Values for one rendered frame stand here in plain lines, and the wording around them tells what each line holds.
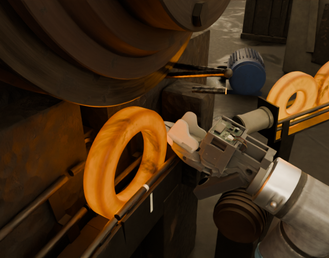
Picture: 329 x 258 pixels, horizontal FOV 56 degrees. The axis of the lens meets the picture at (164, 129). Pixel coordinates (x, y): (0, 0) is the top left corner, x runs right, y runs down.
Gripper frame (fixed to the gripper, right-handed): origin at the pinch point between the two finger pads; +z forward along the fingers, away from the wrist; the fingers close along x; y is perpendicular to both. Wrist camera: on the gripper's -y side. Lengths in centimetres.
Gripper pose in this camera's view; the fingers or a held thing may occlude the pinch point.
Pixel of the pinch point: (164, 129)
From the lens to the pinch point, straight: 59.8
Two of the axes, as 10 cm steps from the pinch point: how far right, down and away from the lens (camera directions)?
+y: 2.7, -7.5, -6.1
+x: -5.0, 4.3, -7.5
